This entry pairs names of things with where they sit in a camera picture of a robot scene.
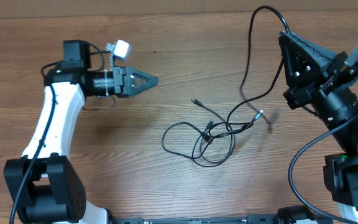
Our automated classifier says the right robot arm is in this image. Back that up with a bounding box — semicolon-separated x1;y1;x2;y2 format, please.
278;32;358;223

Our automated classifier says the black USB-A to C cable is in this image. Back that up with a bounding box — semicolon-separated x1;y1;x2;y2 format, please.
161;108;264;168

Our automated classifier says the black USB-C cable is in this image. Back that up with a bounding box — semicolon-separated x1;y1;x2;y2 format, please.
225;5;291;131

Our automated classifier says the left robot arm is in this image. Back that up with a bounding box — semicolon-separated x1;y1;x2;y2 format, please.
3;40;158;223

